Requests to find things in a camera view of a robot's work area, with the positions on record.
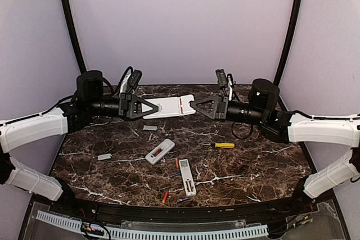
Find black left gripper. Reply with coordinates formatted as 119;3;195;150
87;92;159;121

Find plain white slim remote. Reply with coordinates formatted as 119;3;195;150
143;94;196;119

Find grey battery cover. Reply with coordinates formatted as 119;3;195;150
143;125;158;131

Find white remote with barcode label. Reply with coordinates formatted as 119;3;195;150
145;139;175;165

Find yellow handled screwdriver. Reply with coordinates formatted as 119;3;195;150
209;143;235;148

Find white button remote control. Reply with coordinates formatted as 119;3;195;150
179;159;197;197

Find red blue battery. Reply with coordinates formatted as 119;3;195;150
162;192;169;203

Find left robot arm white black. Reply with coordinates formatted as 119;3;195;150
1;70;159;215

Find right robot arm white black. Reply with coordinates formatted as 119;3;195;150
190;79;359;214

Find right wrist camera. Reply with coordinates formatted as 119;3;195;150
215;69;228;89

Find white slotted cable duct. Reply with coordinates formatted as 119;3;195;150
35;210;268;240

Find left black frame post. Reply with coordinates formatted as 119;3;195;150
61;0;87;74

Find black frame post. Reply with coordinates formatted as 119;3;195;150
61;0;87;74
273;0;302;87

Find right black frame post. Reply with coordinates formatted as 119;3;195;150
273;0;302;87

